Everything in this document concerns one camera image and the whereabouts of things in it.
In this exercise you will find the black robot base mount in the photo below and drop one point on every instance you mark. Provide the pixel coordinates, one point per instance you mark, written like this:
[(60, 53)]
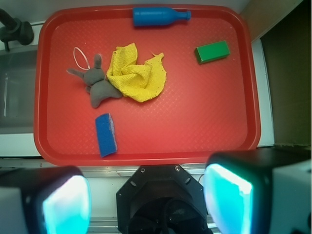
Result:
[(161, 200)]

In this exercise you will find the red plastic tray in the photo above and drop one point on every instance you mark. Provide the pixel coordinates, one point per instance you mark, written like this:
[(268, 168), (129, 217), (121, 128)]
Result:
[(203, 108)]

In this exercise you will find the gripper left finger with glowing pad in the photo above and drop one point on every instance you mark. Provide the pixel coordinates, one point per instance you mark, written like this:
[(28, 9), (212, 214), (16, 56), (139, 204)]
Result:
[(54, 200)]

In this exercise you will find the yellow knitted cloth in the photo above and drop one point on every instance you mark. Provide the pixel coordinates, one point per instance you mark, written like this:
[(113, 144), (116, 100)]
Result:
[(141, 82)]

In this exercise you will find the blue plastic bottle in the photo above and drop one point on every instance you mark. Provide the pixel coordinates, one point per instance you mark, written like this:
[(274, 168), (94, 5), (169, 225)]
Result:
[(158, 16)]

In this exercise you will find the black sink faucet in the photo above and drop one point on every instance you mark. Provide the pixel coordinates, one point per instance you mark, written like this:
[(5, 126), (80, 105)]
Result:
[(15, 30)]

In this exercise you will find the blue sponge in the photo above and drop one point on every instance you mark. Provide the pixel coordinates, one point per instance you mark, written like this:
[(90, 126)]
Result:
[(106, 135)]

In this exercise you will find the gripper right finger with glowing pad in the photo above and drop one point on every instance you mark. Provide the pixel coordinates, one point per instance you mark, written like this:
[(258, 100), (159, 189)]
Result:
[(262, 191)]

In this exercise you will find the metal sink basin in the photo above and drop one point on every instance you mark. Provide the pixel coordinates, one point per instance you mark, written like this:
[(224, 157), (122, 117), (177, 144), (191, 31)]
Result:
[(17, 90)]

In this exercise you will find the green rectangular block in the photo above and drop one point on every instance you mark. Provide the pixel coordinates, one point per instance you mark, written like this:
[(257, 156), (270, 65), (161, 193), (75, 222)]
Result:
[(212, 52)]

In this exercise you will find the grey plush bunny toy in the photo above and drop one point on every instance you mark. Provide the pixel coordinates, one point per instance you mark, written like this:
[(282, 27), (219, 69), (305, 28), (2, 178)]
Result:
[(98, 87)]

